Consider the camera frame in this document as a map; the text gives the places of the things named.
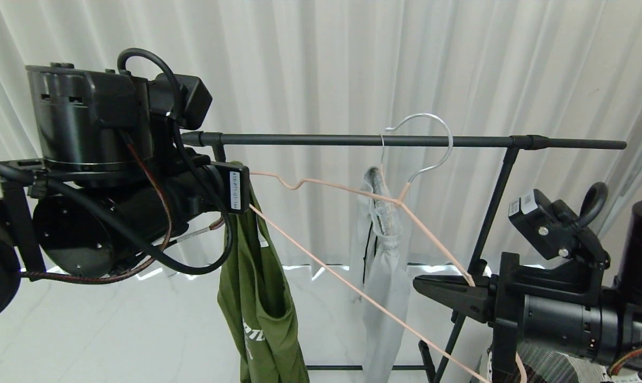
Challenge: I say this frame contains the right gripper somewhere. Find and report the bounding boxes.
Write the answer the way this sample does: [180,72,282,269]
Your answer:
[489,253,642,379]

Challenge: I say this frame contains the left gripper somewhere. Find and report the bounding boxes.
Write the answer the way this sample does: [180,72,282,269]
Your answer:
[34,161,251,277]

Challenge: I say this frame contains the pale grey shorts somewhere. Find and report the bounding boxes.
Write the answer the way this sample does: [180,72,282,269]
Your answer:
[350,166,412,383]

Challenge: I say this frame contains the green garment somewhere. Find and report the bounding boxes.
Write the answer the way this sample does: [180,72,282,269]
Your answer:
[217,162,310,383]

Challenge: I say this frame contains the white laundry basket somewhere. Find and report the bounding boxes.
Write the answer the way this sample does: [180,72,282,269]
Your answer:
[481,343,620,383]

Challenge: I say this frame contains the black clothes rack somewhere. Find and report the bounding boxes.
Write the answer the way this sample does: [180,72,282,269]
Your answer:
[182,130,627,383]

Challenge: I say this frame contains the white curtain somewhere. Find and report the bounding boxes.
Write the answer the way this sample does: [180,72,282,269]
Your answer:
[0,0,642,280]

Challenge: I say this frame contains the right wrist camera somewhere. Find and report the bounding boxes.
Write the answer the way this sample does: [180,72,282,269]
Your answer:
[505,189,610,298]

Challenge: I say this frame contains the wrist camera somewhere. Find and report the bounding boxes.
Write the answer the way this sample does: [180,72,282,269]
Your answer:
[151,73,213,131]
[505,189,610,298]

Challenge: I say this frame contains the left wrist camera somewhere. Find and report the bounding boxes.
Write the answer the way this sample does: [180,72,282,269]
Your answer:
[151,73,213,131]

